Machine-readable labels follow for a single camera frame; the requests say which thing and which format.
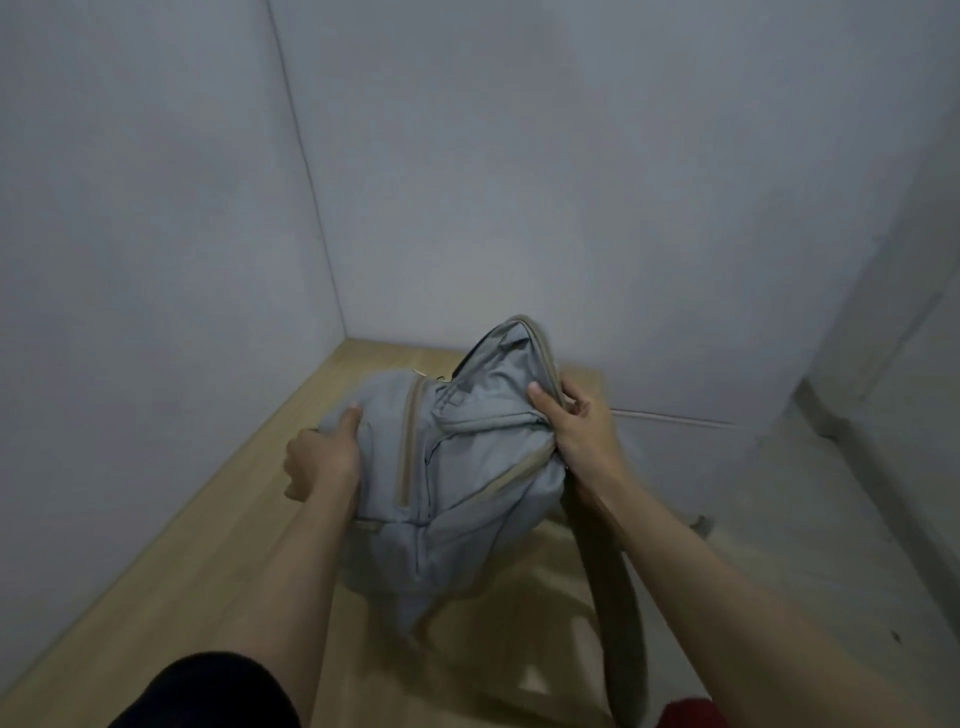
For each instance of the person's right forearm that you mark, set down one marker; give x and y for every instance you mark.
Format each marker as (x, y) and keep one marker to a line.
(739, 600)

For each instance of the red garment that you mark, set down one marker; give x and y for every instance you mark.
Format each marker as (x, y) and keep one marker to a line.
(694, 714)

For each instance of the person's left hand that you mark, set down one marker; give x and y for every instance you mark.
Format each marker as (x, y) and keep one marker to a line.
(321, 456)

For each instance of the person's right thumb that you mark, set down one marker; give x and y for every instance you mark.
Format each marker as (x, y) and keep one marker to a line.
(545, 406)

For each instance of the grey fabric backpack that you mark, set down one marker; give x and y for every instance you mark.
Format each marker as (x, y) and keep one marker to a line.
(465, 465)

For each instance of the black sleeve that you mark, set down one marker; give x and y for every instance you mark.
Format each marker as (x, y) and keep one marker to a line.
(210, 694)

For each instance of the person's right hand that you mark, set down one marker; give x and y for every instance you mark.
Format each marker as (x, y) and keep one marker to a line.
(586, 439)

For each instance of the person's left thumb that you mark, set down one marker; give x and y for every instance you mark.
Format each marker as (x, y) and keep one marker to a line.
(346, 424)

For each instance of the person's left forearm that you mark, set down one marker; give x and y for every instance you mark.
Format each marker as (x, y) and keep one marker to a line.
(279, 592)

